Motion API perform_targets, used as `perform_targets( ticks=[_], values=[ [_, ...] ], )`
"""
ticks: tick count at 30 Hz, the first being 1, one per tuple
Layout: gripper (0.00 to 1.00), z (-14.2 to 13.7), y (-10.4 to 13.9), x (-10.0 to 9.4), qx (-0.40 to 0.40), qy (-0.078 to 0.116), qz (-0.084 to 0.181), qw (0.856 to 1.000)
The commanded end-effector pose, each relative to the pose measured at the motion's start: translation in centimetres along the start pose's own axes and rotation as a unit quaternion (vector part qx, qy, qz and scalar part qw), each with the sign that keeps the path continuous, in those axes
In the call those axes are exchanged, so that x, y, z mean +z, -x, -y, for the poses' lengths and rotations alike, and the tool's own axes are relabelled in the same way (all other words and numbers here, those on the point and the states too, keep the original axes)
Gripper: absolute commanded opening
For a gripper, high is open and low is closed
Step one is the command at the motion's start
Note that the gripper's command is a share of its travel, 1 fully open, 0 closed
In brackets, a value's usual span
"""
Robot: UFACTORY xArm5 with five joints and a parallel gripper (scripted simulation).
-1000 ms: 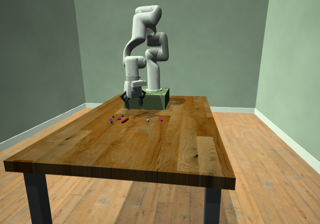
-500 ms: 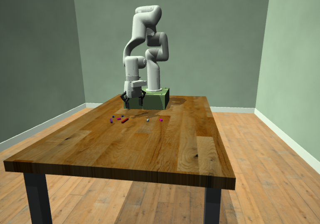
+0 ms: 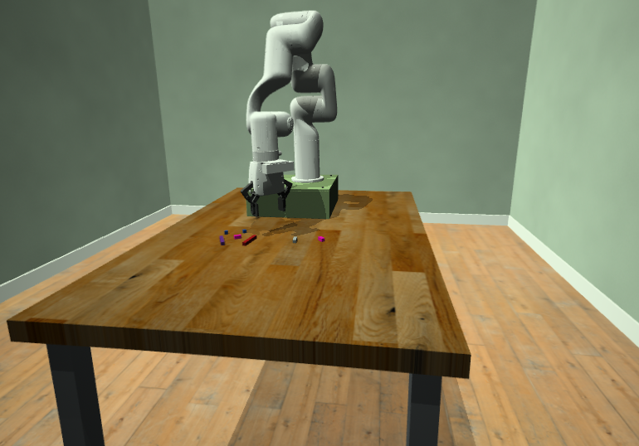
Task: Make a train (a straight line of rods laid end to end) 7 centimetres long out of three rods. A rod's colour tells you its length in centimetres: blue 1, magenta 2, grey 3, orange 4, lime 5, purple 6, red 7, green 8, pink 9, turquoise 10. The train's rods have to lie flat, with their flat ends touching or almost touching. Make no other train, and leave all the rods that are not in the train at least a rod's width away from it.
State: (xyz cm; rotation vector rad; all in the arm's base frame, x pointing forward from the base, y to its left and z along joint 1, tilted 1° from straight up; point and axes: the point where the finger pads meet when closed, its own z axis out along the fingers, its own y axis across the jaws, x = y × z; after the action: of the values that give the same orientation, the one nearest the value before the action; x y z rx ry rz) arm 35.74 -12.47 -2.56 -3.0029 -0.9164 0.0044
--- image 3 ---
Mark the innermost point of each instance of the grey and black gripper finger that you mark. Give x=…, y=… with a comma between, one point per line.
x=283, y=196
x=252, y=199

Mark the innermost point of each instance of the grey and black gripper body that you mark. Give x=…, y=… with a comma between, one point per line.
x=265, y=184

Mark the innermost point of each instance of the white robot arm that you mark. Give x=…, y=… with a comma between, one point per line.
x=285, y=44

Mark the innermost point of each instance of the red rod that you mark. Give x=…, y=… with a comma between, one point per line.
x=249, y=240

